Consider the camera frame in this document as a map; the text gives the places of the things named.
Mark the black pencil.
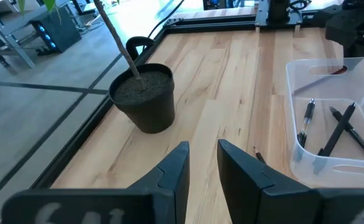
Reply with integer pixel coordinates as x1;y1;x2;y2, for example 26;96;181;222
253;146;267;165

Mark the black power cable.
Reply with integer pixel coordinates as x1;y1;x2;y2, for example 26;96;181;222
125;0;186;62

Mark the clear plastic bin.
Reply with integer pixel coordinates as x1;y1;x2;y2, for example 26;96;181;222
285;46;364;190

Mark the black ballpoint pen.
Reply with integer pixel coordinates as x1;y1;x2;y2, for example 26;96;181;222
329;106;364;162
317;101;357;158

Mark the black computer tower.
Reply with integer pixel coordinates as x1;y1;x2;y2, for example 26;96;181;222
30;6;83;54

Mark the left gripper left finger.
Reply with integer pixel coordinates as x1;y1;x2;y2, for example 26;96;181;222
1;141;190;224

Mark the green plant in black pot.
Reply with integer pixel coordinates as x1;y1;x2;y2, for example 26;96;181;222
16;0;176;134

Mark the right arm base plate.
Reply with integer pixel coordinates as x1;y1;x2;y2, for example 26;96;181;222
254;0;304;27

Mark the black aluminium table frame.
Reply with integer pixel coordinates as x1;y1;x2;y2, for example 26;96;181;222
29;11;329;190

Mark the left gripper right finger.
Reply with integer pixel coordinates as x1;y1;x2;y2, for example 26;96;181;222
217;139;364;224

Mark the clear barrel black grip pen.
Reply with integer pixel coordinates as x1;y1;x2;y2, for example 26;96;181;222
296;98;316;149

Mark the grey metal desk frame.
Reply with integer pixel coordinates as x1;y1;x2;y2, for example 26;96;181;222
0;0;70;74

